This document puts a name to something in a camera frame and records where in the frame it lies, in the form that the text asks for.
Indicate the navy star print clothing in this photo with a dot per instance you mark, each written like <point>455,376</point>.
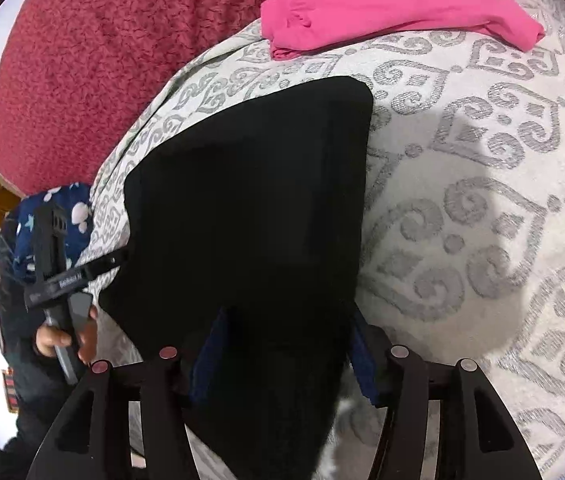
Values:
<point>80,232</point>

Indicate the pink pants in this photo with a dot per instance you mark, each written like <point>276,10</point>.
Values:
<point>387,5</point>

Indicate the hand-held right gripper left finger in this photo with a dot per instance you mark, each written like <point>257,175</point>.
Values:
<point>210,355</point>

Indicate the person's left hand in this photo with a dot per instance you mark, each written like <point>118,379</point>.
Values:
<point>50,342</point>

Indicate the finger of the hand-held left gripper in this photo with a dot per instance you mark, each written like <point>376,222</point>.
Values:
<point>105,265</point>

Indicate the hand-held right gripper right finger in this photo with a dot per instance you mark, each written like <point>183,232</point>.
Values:
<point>365,360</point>

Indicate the black pants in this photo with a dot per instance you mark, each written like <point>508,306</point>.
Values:
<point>242,210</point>

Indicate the person in star-print clothing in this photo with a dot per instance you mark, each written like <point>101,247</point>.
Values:
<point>27,385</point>

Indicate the grey patterned white bedspread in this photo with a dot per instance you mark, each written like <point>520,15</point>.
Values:
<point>472,220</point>

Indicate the red textured blanket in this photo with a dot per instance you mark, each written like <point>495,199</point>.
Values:
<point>112,60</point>

